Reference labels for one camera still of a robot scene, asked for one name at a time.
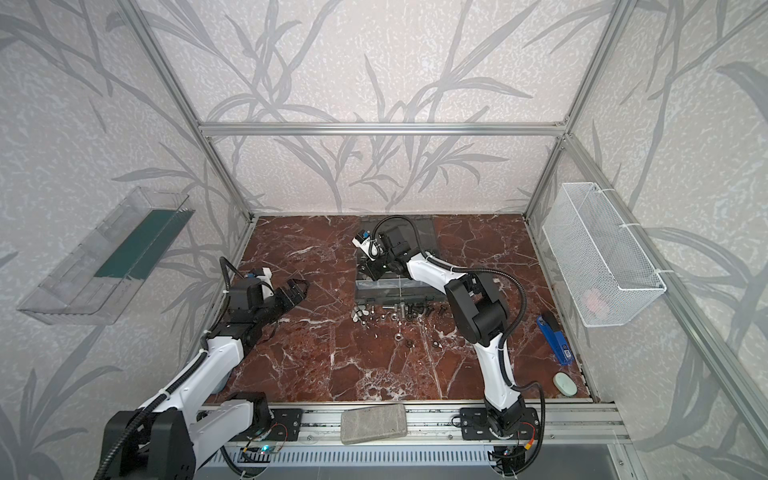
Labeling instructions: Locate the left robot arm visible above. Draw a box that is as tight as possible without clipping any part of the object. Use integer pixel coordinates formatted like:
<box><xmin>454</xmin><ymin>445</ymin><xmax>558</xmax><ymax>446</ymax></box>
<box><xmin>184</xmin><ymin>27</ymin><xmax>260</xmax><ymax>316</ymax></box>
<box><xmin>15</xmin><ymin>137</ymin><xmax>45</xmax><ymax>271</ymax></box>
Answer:
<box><xmin>95</xmin><ymin>269</ymin><xmax>309</xmax><ymax>479</ymax></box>

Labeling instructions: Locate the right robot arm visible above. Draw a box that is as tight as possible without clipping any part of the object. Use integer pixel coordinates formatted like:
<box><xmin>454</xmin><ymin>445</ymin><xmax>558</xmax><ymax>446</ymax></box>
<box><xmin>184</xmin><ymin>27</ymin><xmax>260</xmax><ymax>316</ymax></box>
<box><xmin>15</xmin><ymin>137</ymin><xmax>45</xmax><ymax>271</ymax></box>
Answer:
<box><xmin>352</xmin><ymin>227</ymin><xmax>534</xmax><ymax>438</ymax></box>

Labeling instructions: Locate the clear compartment organizer box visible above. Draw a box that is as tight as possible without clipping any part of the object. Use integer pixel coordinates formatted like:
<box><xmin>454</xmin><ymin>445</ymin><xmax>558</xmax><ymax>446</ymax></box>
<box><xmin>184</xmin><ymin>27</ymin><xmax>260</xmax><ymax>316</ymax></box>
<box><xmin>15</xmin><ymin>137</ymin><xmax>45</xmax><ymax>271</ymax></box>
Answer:
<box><xmin>355</xmin><ymin>219</ymin><xmax>446</xmax><ymax>306</ymax></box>

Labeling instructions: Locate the silver wing nut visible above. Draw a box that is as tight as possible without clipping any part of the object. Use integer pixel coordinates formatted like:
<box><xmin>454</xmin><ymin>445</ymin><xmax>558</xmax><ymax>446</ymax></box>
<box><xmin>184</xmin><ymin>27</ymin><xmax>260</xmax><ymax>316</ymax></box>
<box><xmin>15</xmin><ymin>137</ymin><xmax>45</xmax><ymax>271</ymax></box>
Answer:
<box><xmin>352</xmin><ymin>305</ymin><xmax>370</xmax><ymax>325</ymax></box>

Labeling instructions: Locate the green mat on shelf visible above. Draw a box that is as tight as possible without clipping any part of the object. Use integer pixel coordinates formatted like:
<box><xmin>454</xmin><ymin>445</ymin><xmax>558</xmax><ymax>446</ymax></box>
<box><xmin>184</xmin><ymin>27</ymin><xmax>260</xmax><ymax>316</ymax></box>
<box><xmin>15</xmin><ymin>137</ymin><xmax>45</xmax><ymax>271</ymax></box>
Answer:
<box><xmin>95</xmin><ymin>209</ymin><xmax>195</xmax><ymax>280</ymax></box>

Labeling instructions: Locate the grey stone block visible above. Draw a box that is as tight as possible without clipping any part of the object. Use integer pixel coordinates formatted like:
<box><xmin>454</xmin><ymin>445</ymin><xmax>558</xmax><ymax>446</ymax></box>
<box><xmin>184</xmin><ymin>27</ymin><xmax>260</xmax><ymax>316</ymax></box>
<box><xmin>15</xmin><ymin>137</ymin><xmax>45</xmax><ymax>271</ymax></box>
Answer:
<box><xmin>340</xmin><ymin>403</ymin><xmax>408</xmax><ymax>445</ymax></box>

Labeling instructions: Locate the white ventilation grille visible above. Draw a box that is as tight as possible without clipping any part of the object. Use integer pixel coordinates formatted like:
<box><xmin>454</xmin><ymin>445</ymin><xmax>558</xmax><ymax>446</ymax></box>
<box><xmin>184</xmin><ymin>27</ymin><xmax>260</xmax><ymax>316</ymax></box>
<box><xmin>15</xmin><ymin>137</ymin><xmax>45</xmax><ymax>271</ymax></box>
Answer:
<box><xmin>226</xmin><ymin>445</ymin><xmax>492</xmax><ymax>468</ymax></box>

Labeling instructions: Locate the blue stapler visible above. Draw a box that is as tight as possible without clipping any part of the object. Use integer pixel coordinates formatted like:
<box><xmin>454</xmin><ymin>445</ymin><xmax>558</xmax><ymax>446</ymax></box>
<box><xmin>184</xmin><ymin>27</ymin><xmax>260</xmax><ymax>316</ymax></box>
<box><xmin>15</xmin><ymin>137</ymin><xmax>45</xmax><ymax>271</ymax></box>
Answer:
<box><xmin>536</xmin><ymin>311</ymin><xmax>575</xmax><ymax>366</ymax></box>

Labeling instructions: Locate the pink object in basket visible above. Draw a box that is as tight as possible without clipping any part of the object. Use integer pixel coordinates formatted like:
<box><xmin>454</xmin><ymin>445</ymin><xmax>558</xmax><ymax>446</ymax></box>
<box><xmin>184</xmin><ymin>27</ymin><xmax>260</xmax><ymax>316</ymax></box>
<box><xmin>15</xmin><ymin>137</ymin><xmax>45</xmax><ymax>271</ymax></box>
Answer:
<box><xmin>582</xmin><ymin>288</ymin><xmax>610</xmax><ymax>319</ymax></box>

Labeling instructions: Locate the pale green soap bar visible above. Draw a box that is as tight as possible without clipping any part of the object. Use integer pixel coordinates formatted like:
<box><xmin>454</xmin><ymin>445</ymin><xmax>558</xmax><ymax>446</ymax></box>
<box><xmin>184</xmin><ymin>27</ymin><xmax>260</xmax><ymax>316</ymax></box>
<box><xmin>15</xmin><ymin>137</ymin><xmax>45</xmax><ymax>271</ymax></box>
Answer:
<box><xmin>553</xmin><ymin>372</ymin><xmax>578</xmax><ymax>397</ymax></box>

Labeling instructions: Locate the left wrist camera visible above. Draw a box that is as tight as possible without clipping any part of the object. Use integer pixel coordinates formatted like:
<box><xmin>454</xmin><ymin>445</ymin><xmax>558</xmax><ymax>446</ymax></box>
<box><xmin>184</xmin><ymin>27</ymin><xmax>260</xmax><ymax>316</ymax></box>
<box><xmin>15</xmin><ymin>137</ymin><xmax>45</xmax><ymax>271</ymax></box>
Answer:
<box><xmin>247</xmin><ymin>267</ymin><xmax>272</xmax><ymax>288</ymax></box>

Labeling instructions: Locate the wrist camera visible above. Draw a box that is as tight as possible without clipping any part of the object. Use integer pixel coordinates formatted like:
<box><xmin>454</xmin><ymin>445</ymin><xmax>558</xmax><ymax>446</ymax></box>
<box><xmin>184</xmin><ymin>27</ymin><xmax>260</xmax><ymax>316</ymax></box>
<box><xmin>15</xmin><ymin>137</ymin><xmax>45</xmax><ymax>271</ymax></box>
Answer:
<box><xmin>352</xmin><ymin>230</ymin><xmax>372</xmax><ymax>254</ymax></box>
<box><xmin>247</xmin><ymin>267</ymin><xmax>272</xmax><ymax>288</ymax></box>

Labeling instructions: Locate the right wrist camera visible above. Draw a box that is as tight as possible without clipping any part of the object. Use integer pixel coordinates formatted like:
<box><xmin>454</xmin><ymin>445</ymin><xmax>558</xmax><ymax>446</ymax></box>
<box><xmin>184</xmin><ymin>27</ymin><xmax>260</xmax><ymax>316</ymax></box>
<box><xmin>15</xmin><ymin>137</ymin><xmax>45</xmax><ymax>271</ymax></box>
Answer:
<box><xmin>352</xmin><ymin>230</ymin><xmax>372</xmax><ymax>254</ymax></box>

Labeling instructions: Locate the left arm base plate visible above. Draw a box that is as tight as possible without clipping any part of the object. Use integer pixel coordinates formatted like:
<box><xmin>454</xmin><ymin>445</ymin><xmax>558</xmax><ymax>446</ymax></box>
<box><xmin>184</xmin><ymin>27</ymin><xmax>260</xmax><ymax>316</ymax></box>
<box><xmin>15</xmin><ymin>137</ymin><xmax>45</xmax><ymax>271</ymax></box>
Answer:
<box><xmin>255</xmin><ymin>408</ymin><xmax>304</xmax><ymax>442</ymax></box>

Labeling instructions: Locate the clear acrylic wall shelf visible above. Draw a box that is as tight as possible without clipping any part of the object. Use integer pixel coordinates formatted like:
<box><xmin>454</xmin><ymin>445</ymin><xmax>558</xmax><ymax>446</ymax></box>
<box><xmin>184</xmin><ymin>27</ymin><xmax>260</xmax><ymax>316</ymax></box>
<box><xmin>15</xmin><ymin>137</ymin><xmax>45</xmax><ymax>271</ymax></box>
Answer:
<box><xmin>17</xmin><ymin>187</ymin><xmax>195</xmax><ymax>326</ymax></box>

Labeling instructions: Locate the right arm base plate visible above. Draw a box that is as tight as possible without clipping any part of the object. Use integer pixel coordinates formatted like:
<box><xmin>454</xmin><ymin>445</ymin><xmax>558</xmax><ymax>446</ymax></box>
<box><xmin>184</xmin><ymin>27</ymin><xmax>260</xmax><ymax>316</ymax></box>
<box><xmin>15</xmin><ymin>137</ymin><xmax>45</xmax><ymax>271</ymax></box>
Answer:
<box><xmin>452</xmin><ymin>407</ymin><xmax>541</xmax><ymax>442</ymax></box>

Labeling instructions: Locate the white wire mesh basket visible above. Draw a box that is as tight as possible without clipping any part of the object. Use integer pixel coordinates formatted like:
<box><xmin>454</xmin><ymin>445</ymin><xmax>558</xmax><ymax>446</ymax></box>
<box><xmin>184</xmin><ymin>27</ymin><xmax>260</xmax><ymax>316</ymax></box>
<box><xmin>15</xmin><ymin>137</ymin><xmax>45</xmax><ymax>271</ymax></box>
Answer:
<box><xmin>542</xmin><ymin>182</ymin><xmax>667</xmax><ymax>328</ymax></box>

